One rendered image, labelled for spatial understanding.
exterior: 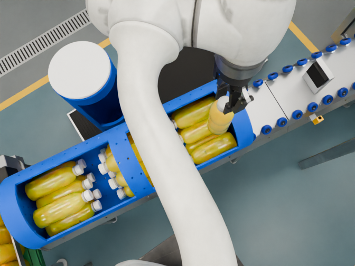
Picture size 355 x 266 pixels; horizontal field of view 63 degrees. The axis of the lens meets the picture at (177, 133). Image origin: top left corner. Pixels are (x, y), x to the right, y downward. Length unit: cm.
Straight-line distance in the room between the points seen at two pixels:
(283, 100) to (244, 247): 118
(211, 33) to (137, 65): 11
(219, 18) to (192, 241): 28
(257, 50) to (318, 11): 248
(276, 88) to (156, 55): 104
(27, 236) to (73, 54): 77
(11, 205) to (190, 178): 82
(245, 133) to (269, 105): 36
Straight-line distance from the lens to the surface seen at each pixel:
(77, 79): 134
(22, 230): 110
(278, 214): 224
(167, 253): 116
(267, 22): 39
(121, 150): 97
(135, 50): 40
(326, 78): 131
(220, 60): 51
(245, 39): 41
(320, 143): 241
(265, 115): 134
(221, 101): 76
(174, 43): 41
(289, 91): 140
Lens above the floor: 216
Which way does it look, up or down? 75 degrees down
